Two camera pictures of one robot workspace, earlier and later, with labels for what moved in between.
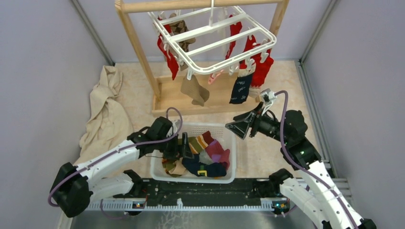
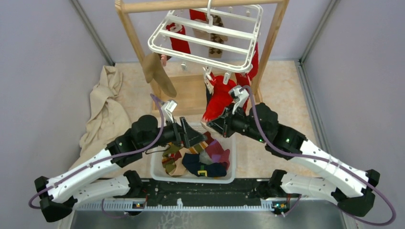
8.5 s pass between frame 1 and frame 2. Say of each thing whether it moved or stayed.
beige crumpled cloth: stayed
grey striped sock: stayed
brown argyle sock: moved
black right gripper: moved
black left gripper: moved
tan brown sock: moved
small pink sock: moved
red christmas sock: moved
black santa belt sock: stayed
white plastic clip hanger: moved
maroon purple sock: stayed
